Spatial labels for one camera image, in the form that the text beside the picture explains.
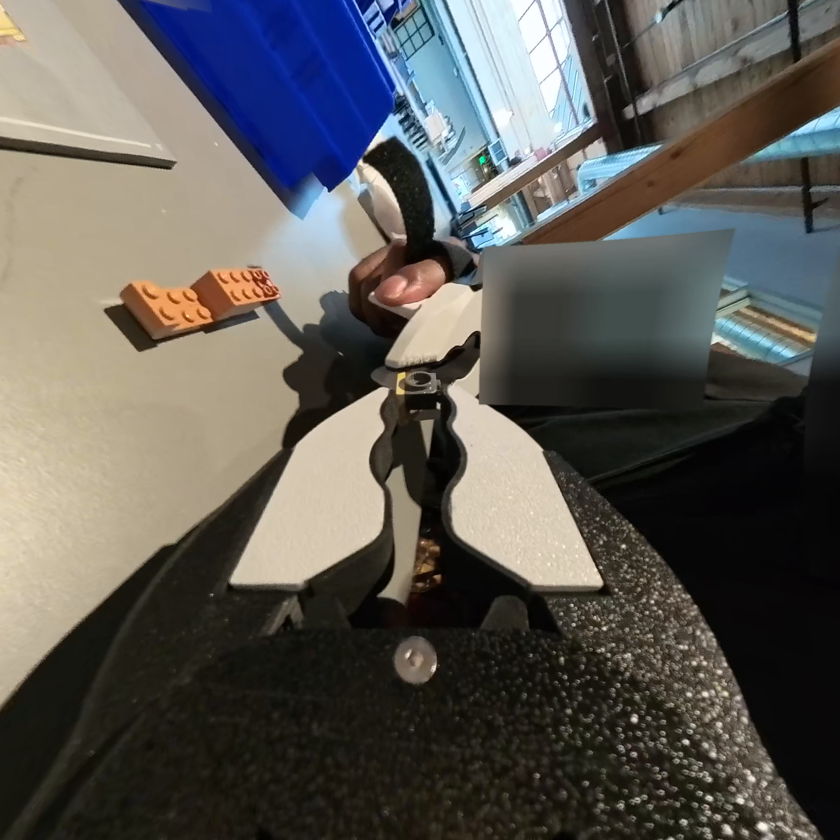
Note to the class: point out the person's right hand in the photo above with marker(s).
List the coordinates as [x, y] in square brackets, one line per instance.
[394, 282]

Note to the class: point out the grey instruction booklet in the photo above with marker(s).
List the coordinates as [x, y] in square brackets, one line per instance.
[65, 85]

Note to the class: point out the thin silver ventilation duct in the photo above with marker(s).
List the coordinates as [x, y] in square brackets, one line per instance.
[768, 334]

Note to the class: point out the orange toy brick assembly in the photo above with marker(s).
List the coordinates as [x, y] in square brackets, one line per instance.
[197, 302]

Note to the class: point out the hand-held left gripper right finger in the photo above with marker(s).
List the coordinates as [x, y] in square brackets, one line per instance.
[518, 505]

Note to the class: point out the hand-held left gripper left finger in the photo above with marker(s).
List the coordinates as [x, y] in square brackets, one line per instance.
[308, 512]

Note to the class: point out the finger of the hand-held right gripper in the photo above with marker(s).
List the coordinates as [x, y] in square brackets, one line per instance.
[439, 328]
[467, 371]

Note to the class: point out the small grey toy brick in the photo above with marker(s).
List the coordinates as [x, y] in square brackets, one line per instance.
[420, 387]

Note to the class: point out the stack of blue storage bins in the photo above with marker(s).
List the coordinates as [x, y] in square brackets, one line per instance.
[282, 85]

